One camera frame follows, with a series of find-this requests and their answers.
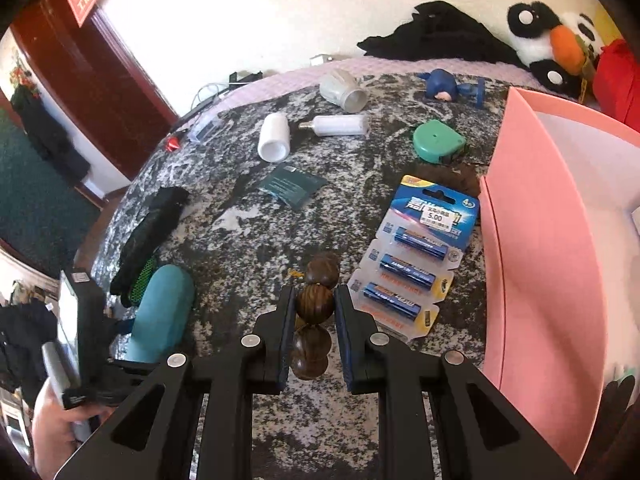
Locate teal case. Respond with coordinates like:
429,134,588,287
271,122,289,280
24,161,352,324
122,264,196,363

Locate dark green packet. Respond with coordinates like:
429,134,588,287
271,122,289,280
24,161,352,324
256,162,328,207

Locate blue battery blister pack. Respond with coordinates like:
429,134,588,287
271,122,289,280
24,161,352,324
346,175,481,342

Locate person's left hand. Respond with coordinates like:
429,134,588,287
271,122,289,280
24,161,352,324
31,377,116,480

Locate dark wooden door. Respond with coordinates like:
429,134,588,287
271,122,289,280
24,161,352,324
10,0,180,181

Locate white tube with cap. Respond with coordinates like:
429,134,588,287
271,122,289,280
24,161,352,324
298,114,371,137

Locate pink storage box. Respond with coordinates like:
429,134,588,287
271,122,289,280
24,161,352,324
479,86,640,473

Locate green tape measure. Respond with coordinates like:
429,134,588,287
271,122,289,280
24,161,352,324
412,120,468,164

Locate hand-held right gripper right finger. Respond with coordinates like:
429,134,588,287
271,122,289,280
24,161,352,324
334,284,576,480

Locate yellow cushion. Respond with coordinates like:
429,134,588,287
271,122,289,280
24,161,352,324
595,10,627,43

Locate white cable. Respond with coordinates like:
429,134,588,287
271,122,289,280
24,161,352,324
196,82,233,107

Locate grey marbled desktop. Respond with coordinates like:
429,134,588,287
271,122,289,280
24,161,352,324
75,72,511,480

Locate lilac bed cover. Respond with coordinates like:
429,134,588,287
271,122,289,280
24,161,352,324
215,55,551,111

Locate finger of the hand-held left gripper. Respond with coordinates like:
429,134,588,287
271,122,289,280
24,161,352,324
106,357,168,403

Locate white ribbed cup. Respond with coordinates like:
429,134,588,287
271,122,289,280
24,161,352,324
319,69,368,113

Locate clear plastic packet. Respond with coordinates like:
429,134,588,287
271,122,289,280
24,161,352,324
187,112,223,143

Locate black fabric bundle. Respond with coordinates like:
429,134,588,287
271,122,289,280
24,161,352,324
109,186,191,308

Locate black cloth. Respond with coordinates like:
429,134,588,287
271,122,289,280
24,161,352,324
357,1,526,68

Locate blue toy figure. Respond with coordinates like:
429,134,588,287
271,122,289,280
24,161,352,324
417,68,486,109

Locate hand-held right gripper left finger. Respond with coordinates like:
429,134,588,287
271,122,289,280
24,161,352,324
55,285,301,480

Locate black hanging coat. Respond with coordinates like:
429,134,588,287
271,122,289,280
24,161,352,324
12,87,92,187

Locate red cushion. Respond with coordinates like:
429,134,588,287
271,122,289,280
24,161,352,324
592,39,640,133

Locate panda plush toy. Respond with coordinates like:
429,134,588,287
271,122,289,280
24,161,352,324
507,2,608,97

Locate white plastic bottle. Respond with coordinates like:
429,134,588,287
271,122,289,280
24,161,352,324
257,112,292,162

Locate brown wooden bead bracelet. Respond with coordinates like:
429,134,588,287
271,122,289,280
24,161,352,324
289,252,342,381

